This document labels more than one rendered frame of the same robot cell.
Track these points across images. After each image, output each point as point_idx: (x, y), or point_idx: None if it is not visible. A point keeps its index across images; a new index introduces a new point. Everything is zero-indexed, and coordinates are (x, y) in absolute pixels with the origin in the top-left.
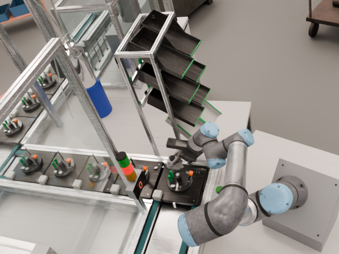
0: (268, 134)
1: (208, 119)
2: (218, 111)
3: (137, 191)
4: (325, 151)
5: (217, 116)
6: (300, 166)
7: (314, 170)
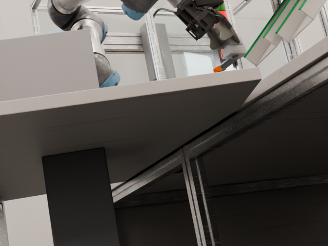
0: (219, 72)
1: (308, 18)
2: (303, 1)
3: (217, 58)
4: (59, 93)
5: (312, 19)
6: (51, 33)
7: (29, 36)
